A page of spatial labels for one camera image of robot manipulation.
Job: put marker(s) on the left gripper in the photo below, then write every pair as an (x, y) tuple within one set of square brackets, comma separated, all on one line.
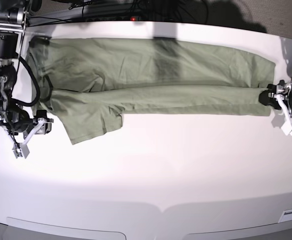
[(279, 97)]

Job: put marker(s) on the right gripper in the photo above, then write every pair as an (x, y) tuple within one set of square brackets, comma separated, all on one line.
[(20, 127)]

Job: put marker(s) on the sage green T-shirt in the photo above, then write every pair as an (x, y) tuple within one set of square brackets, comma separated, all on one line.
[(91, 83)]

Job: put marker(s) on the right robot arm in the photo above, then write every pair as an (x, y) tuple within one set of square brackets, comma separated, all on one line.
[(13, 22)]

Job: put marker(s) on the black power strip red light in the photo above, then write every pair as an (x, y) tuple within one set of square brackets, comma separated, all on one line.
[(102, 14)]

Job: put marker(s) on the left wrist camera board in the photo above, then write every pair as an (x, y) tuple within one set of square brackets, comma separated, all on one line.
[(287, 128)]

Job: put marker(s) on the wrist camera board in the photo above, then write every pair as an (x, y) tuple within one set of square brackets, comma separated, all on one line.
[(287, 128), (20, 150)]

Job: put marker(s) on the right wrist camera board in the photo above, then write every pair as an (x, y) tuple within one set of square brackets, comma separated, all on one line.
[(20, 150)]

